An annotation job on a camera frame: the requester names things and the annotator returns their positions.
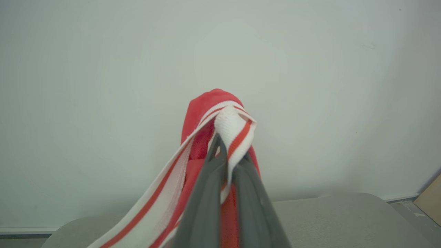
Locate red Bulls basketball shorts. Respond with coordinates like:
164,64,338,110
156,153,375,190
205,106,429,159
86,89,261,248

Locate brown cardboard panel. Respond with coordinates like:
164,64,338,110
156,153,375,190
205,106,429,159
413,174,441,226

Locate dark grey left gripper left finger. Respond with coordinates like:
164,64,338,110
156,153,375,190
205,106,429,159
172,134,228,248

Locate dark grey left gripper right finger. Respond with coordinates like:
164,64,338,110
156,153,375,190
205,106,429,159
233,153,291,248

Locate white wall skirting board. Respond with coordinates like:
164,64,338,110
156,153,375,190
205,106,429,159
0,194,420,239

